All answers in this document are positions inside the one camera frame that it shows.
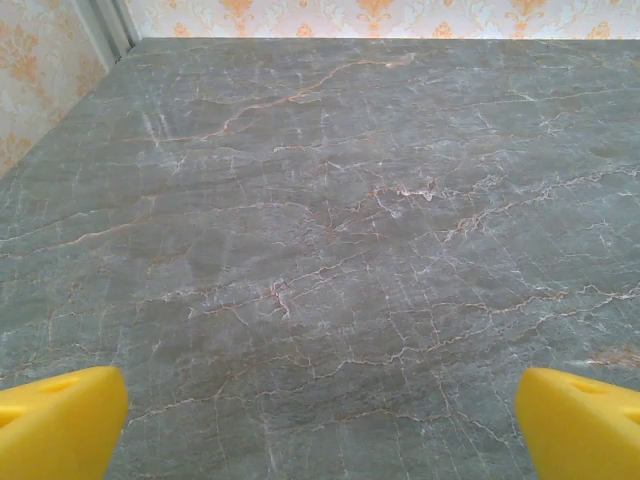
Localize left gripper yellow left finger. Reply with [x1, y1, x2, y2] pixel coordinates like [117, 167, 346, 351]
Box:
[0, 365, 130, 480]

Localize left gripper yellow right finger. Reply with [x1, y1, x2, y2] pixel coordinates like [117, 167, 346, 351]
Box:
[514, 367, 640, 480]

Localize white corner trim profile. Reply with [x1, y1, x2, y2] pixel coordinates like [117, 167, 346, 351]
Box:
[69, 0, 144, 66]

